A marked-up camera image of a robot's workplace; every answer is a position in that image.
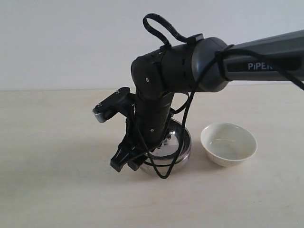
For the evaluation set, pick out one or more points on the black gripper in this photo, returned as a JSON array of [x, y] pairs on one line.
[[146, 124]]

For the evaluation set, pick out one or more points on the smooth steel bowl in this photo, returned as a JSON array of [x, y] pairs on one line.
[[162, 164]]

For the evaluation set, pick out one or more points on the dimpled steel bowl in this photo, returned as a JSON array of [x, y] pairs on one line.
[[171, 141]]

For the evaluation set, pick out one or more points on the white ceramic bowl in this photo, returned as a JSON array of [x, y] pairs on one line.
[[228, 144]]

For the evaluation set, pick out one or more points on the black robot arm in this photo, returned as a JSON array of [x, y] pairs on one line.
[[201, 65]]

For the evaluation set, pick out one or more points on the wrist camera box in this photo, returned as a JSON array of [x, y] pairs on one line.
[[121, 101]]

